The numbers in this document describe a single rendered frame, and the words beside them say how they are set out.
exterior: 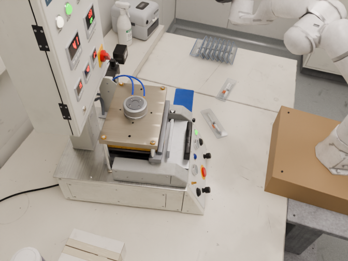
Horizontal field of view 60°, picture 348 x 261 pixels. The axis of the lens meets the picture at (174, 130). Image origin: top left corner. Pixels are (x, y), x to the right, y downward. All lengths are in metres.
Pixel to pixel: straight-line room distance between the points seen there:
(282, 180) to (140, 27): 1.17
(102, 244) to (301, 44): 0.92
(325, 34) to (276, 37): 2.43
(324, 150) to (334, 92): 1.92
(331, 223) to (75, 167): 0.98
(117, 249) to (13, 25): 0.71
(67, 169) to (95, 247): 0.28
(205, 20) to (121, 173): 2.72
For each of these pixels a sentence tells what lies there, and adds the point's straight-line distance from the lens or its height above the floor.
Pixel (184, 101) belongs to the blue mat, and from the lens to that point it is 1.56.
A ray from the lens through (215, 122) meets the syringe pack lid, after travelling 1.45.
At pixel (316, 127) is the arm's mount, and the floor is 0.88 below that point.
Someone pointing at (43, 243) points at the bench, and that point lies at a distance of 1.21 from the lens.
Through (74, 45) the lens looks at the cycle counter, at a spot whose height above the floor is 1.40.
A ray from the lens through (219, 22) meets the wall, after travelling 3.49.
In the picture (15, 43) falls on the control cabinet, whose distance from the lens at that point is 0.74.
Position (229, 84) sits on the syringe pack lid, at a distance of 1.67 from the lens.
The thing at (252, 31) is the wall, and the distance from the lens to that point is 3.49.
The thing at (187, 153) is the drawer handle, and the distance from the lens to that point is 1.02.
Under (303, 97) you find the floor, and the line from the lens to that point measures 3.00.
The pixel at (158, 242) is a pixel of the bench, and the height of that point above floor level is 0.75.
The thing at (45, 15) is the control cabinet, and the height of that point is 1.52.
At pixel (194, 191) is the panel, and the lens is 1.11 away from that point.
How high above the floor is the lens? 1.82
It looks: 49 degrees down
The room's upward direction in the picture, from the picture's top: 4 degrees clockwise
